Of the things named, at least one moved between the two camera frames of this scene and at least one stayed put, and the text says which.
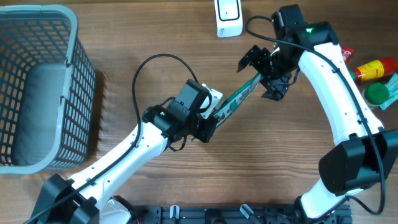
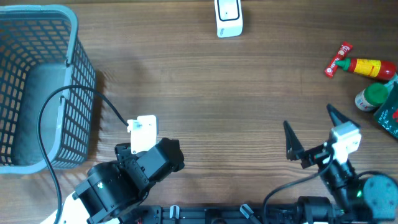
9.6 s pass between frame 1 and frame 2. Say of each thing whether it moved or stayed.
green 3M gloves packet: moved
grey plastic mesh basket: stayed
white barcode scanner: stayed
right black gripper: moved
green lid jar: stayed
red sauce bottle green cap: moved
